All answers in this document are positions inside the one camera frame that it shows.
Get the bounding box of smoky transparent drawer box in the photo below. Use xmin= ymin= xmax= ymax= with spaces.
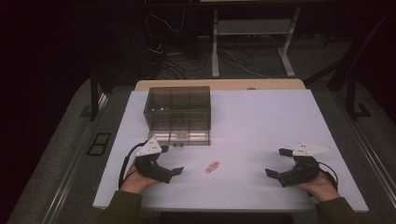
xmin=143 ymin=86 xmax=212 ymax=147

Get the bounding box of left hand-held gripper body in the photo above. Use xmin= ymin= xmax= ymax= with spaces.
xmin=134 ymin=136 xmax=166 ymax=183

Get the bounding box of black metal stand leg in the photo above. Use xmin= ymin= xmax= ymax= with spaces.
xmin=81 ymin=65 xmax=109 ymax=122
xmin=346 ymin=74 xmax=372 ymax=121

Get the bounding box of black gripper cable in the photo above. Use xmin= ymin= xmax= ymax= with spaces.
xmin=317 ymin=161 xmax=340 ymax=192
xmin=118 ymin=141 xmax=148 ymax=190

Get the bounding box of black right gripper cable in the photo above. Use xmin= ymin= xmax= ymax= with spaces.
xmin=317 ymin=161 xmax=340 ymax=192

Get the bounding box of bundle of dark floor cables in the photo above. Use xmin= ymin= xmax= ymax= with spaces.
xmin=148 ymin=36 xmax=213 ymax=80

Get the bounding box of white floor cable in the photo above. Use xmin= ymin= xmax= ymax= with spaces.
xmin=222 ymin=49 xmax=273 ymax=79

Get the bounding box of thin white hanging cable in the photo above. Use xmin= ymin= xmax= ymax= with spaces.
xmin=148 ymin=9 xmax=187 ymax=33

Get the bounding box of person's right hand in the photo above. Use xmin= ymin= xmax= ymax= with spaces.
xmin=294 ymin=171 xmax=341 ymax=203

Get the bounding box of person's left hand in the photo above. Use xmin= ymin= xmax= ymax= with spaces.
xmin=120 ymin=162 xmax=161 ymax=195

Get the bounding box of small red patterned packet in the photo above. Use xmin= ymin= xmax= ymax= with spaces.
xmin=205 ymin=160 xmax=221 ymax=175

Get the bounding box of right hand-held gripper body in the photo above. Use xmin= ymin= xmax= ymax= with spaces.
xmin=289 ymin=142 xmax=333 ymax=189

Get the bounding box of white metal stand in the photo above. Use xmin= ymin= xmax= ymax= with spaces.
xmin=211 ymin=7 xmax=302 ymax=78

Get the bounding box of aluminium rail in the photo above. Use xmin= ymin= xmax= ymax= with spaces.
xmin=40 ymin=92 xmax=110 ymax=224
xmin=341 ymin=116 xmax=396 ymax=202

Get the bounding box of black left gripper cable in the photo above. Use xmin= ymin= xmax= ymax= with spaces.
xmin=118 ymin=141 xmax=148 ymax=190

